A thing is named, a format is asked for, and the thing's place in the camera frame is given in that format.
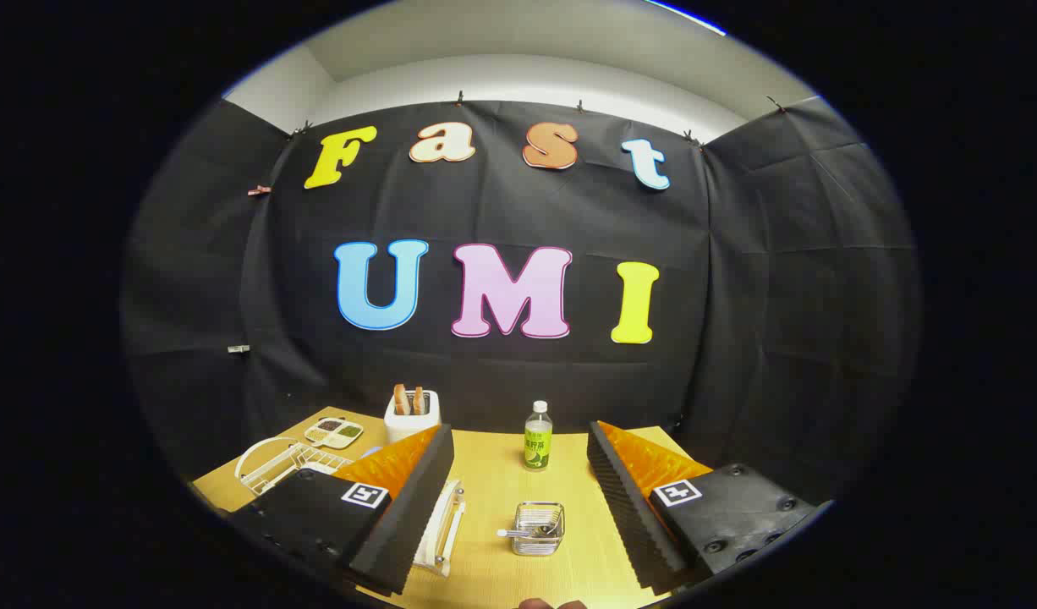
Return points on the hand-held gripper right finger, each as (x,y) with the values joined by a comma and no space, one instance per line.
(633,516)

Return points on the white compartment snack dish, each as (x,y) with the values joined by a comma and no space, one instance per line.
(332,433)

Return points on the white toaster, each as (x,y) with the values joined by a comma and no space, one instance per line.
(404,425)

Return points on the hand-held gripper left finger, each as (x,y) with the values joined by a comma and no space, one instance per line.
(400,524)

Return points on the toasted bread slice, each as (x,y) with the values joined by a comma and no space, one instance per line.
(418,400)
(400,399)

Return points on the black backdrop cloth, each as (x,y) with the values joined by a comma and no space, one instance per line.
(502,381)

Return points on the green label drink bottle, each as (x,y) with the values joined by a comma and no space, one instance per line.
(537,444)

